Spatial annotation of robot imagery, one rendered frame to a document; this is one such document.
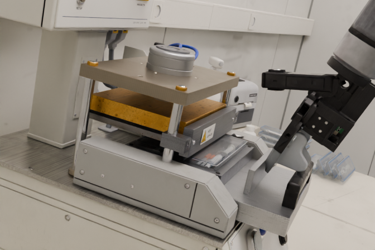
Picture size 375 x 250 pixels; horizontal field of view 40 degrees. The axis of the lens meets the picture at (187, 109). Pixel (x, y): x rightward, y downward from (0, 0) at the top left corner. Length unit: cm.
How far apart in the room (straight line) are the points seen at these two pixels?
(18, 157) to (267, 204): 41
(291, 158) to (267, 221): 12
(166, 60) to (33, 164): 27
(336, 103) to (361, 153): 249
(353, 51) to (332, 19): 249
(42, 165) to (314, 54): 259
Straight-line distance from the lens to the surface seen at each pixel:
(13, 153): 90
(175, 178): 72
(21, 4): 82
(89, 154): 78
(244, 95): 182
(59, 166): 87
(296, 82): 80
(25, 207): 87
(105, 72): 78
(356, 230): 139
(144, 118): 79
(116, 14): 94
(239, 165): 87
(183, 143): 73
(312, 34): 329
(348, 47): 77
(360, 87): 79
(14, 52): 129
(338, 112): 79
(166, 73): 84
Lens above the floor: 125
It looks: 13 degrees down
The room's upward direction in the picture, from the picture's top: 12 degrees clockwise
